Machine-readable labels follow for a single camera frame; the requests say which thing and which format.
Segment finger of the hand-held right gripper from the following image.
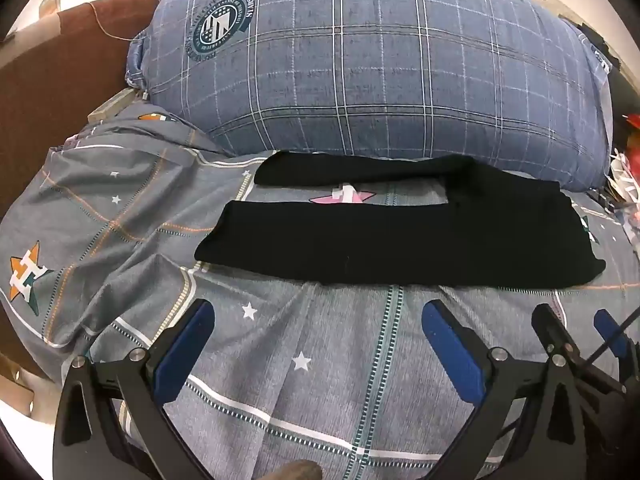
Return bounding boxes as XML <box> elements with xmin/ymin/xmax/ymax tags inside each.
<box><xmin>593</xmin><ymin>309</ymin><xmax>632</xmax><ymax>361</ymax></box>
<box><xmin>531</xmin><ymin>303</ymin><xmax>626</xmax><ymax>396</ymax></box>

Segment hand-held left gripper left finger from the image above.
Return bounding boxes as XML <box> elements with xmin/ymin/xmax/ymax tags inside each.
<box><xmin>52</xmin><ymin>298</ymin><xmax>216</xmax><ymax>480</ymax></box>

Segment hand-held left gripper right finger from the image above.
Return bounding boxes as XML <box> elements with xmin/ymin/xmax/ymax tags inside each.
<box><xmin>421</xmin><ymin>299</ymin><xmax>588</xmax><ymax>480</ymax></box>

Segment black pants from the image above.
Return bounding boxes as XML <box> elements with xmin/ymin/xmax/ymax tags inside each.
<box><xmin>194</xmin><ymin>152</ymin><xmax>607</xmax><ymax>290</ymax></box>

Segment grey star-print bed sheet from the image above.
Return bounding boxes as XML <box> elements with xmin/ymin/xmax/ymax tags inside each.
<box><xmin>0</xmin><ymin>101</ymin><xmax>640</xmax><ymax>480</ymax></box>

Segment white paper scraps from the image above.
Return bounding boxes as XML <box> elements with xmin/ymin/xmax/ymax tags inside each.
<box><xmin>606</xmin><ymin>146</ymin><xmax>640</xmax><ymax>212</ymax></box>

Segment dark cloth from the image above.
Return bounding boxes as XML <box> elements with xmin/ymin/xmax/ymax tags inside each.
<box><xmin>575</xmin><ymin>19</ymin><xmax>622</xmax><ymax>73</ymax></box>

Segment blue plaid pillow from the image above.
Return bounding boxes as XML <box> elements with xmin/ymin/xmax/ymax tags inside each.
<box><xmin>124</xmin><ymin>0</ymin><xmax>615</xmax><ymax>192</ymax></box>

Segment brown headboard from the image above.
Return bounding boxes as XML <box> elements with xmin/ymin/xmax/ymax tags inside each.
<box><xmin>0</xmin><ymin>0</ymin><xmax>161</xmax><ymax>221</ymax></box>

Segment thin orange string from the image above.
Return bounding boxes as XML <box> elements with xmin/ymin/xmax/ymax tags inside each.
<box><xmin>88</xmin><ymin>2</ymin><xmax>138</xmax><ymax>42</ymax></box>

